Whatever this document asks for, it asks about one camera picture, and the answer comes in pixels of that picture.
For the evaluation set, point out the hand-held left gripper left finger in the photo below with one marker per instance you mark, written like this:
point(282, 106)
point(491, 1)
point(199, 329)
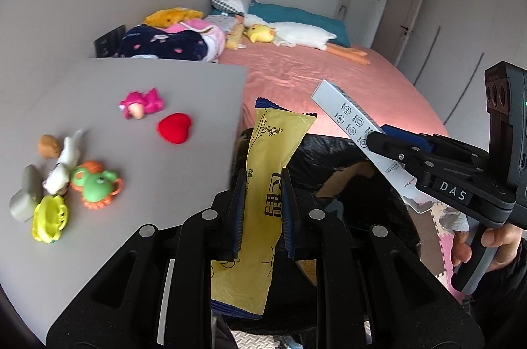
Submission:
point(236, 217)

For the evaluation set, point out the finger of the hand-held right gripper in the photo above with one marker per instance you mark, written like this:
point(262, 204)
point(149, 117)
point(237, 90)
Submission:
point(407, 137)
point(395, 151)

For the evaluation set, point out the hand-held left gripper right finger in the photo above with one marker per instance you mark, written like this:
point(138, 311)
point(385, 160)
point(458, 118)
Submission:
point(288, 217)

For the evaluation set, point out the black trash bag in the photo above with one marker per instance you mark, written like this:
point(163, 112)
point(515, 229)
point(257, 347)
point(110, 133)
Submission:
point(341, 176)

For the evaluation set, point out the white remote control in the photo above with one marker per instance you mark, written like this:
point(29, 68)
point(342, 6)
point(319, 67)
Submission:
point(346, 114)

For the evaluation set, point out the yellow snack packet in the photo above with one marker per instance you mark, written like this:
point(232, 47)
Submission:
point(267, 151)

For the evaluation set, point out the white toy figure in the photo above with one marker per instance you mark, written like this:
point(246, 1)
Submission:
point(66, 159)

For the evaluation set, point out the brown mouse toy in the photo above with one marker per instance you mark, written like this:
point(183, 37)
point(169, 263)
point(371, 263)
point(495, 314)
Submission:
point(49, 146)

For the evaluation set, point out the person's right forearm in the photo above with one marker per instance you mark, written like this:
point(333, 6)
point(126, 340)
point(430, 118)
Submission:
point(506, 303)

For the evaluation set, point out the person's right hand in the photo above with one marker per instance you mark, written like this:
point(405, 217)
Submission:
point(504, 242)

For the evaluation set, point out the wooden board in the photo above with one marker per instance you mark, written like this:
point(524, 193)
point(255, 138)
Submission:
point(306, 270)

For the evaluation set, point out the foam floor mat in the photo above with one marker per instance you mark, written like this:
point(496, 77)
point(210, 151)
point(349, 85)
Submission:
point(436, 250)

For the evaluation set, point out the red plush heart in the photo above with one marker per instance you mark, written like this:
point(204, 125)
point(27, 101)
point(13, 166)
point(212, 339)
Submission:
point(175, 127)

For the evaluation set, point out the bed with pink sheet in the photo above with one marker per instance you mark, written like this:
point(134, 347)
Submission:
point(296, 64)

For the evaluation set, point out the white goose plush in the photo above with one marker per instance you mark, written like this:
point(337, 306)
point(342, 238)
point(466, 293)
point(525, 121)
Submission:
point(304, 32)

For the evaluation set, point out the green and orange frog toy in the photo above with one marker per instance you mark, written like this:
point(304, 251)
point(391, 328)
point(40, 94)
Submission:
point(92, 184)

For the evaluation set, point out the pink doll toy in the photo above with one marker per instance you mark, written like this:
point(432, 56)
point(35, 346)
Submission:
point(144, 102)

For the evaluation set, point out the teal pillow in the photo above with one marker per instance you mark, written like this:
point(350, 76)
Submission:
point(300, 16)

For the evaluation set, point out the pink blanket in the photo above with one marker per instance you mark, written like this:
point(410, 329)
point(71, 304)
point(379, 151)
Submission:
point(214, 40)

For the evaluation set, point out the yellow patterned long pillow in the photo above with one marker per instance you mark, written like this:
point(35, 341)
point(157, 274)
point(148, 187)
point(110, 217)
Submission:
point(235, 38)

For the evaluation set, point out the yellow duck plush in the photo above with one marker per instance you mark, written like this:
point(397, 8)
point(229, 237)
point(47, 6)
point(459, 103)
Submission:
point(259, 33)

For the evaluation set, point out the navy patterned blanket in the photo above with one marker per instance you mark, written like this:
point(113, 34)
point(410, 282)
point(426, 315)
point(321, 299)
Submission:
point(164, 42)

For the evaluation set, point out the light patterned blanket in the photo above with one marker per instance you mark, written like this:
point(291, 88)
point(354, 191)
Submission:
point(220, 21)

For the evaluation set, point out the yellow plush toy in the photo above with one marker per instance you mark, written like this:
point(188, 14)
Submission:
point(171, 16)

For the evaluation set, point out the grey toy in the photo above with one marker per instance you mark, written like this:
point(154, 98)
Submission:
point(25, 196)

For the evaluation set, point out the black wall switch panel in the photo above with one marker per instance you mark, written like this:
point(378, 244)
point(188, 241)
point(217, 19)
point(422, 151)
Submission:
point(108, 42)

